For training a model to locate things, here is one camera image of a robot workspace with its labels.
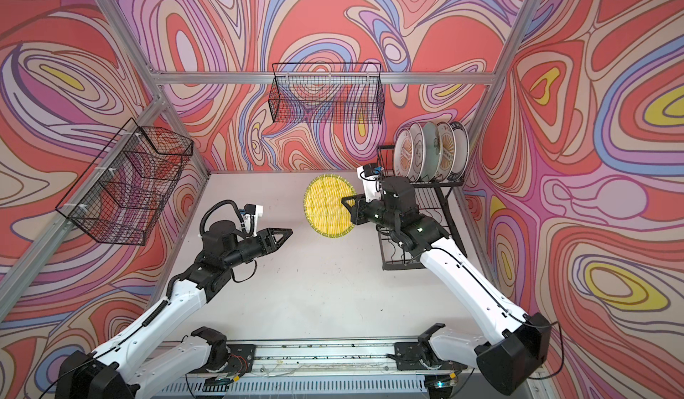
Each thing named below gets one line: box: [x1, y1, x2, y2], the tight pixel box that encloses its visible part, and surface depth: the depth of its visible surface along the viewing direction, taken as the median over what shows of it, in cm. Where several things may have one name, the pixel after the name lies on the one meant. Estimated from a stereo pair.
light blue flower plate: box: [422, 122, 442, 182], surface depth 85 cm
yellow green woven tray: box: [302, 173, 357, 238], surface depth 73 cm
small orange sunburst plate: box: [393, 129, 415, 181], surface depth 90 cm
